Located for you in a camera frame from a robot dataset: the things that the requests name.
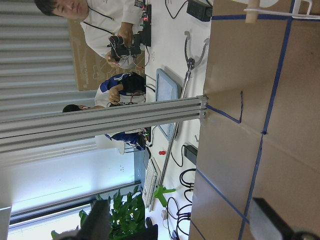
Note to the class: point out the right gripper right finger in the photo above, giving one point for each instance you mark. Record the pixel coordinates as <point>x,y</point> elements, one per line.
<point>266,224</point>

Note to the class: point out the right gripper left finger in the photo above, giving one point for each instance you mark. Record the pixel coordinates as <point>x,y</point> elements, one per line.
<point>96,226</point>

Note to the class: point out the wooden rack dowel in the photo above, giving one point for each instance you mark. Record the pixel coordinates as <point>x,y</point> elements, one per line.
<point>251,11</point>

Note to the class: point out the green potted plant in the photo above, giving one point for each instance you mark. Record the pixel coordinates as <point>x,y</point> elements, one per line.
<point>126,217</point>

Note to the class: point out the black monitor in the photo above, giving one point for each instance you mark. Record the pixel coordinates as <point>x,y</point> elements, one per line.
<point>150,233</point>

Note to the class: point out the white keyboard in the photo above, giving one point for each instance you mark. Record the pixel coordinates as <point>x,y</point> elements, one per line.
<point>152,177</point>

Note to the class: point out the green grabber tool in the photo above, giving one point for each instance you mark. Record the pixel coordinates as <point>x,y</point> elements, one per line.
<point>182,113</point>

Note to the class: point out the person in blue jacket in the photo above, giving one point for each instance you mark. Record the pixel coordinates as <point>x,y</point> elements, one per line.
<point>124,89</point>

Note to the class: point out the blue teach pendant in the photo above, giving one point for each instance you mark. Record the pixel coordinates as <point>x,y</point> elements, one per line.
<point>166,89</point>

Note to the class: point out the person in white shirt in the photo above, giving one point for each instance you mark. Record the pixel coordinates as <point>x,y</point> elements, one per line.
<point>100,19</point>

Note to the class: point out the black power adapter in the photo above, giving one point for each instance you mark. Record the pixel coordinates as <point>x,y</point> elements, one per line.
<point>199,10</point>

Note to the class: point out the aluminium frame post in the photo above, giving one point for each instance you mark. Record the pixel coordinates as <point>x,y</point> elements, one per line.
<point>50,129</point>

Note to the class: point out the white wire cup rack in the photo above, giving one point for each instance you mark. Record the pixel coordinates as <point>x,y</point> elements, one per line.
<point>297,9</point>

